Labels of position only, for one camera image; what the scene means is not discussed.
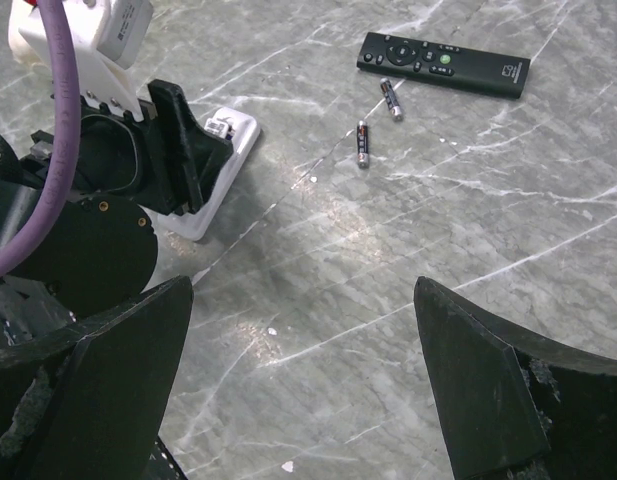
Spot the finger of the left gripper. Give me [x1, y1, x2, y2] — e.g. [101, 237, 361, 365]
[148, 79, 233, 215]

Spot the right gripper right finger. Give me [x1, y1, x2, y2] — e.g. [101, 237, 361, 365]
[414, 276, 617, 479]

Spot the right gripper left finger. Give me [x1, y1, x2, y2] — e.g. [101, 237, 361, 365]
[0, 276, 193, 479]

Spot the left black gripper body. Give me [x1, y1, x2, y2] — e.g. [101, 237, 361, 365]
[30, 94, 162, 209]

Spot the white remote control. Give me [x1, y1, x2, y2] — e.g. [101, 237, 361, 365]
[157, 107, 261, 241]

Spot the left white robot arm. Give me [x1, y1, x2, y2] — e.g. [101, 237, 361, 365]
[0, 80, 235, 346]

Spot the small dark battery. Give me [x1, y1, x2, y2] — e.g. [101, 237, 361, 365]
[380, 78, 403, 121]

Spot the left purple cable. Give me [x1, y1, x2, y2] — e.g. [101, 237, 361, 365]
[0, 0, 83, 284]

